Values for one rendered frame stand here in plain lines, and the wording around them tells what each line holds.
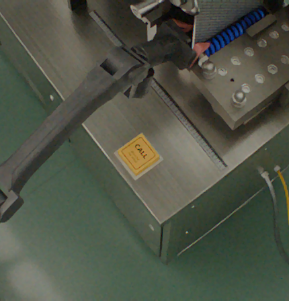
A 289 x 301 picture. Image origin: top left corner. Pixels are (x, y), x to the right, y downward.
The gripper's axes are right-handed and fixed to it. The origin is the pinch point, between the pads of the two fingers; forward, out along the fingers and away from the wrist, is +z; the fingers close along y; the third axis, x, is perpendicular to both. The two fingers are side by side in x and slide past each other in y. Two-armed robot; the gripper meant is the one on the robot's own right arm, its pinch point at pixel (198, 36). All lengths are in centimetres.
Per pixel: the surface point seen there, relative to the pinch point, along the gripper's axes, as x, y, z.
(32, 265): -127, -4, -4
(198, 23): 6.6, 0.1, -4.3
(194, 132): -21.1, 12.9, -0.6
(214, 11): 10.0, 0.1, -0.8
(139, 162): -26.5, 11.5, -14.8
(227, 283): -101, 44, 42
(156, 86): -21.0, -1.7, -0.5
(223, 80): -5.0, 10.5, 1.6
